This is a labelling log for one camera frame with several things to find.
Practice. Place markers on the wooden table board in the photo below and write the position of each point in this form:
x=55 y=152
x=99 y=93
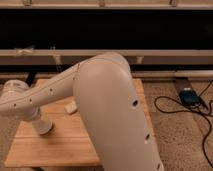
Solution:
x=66 y=145

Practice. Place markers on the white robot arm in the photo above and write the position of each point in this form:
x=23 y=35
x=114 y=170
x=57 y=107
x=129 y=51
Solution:
x=107 y=101

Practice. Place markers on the beige sponge block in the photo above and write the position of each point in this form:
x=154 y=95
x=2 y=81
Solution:
x=71 y=108

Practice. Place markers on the blue power adapter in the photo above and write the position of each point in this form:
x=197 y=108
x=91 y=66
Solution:
x=189 y=97

